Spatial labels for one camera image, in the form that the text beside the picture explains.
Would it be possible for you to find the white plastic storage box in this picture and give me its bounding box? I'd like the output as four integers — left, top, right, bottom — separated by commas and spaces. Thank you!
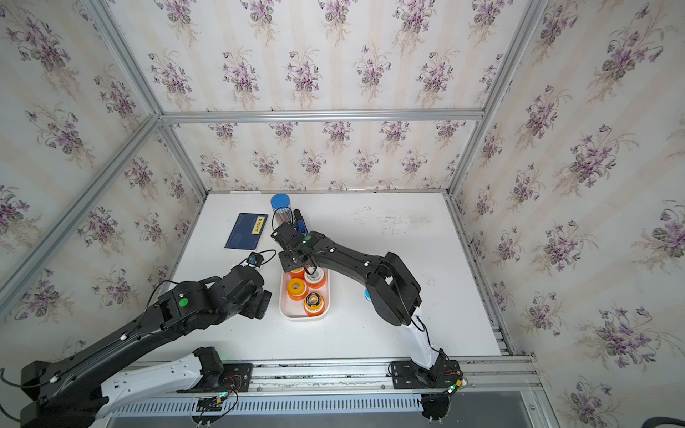
278, 267, 331, 321

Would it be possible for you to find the orange sealing tape roll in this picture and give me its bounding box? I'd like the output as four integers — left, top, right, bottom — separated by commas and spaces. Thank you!
304, 269, 326, 290
288, 267, 306, 279

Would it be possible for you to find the yellow tape roll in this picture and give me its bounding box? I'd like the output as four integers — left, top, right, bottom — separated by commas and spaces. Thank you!
286, 277, 308, 301

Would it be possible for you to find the small yellow-black tape roll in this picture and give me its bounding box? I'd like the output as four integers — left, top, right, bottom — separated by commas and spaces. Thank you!
303, 292, 326, 317

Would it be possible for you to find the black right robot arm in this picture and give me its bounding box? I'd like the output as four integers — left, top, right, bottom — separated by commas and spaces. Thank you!
271, 223, 448, 382

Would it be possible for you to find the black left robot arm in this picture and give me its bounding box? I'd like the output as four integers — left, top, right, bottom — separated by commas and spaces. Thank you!
20, 266, 271, 427

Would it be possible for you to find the blue stapler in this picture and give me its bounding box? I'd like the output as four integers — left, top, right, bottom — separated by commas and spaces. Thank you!
294, 209, 308, 235

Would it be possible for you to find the blue-lidded pencil tube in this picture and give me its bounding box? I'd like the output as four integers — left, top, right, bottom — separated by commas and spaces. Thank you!
270, 194, 294, 230

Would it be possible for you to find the dark blue book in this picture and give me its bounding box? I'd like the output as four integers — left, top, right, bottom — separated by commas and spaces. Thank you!
224, 213, 269, 250

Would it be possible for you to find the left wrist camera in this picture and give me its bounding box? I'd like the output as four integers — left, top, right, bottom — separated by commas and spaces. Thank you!
245, 253, 265, 269

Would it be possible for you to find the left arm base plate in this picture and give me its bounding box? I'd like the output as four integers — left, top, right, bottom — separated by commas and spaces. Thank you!
178, 363, 254, 394

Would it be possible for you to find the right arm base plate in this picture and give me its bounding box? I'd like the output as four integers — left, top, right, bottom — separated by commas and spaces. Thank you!
388, 357, 467, 392

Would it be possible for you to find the aluminium front rail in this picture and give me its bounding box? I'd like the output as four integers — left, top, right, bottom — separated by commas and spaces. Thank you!
95, 355, 542, 399

